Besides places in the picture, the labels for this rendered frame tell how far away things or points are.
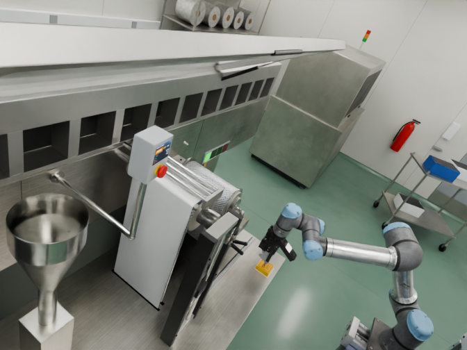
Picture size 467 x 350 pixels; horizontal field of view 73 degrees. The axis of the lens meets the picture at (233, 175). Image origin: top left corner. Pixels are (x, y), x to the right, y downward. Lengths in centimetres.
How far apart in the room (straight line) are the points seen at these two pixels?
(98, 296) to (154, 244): 33
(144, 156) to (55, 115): 32
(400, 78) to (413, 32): 63
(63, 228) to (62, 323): 28
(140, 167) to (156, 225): 45
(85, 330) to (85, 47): 109
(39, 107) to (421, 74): 516
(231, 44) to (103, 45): 22
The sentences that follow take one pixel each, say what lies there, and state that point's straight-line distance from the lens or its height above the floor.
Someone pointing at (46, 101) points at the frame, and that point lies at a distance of 87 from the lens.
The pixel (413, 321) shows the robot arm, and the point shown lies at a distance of 174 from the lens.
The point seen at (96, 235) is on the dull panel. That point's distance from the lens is 133.
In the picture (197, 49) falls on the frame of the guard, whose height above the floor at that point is 193.
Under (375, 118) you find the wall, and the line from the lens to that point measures 564.
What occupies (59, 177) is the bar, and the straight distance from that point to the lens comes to 99.
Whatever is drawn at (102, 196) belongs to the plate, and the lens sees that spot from 119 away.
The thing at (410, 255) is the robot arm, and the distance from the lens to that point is 144.
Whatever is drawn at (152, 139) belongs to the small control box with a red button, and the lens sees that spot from 64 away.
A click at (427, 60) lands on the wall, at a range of 552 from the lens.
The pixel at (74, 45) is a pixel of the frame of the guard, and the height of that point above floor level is 194.
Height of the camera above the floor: 203
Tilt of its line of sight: 32 degrees down
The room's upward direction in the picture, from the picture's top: 22 degrees clockwise
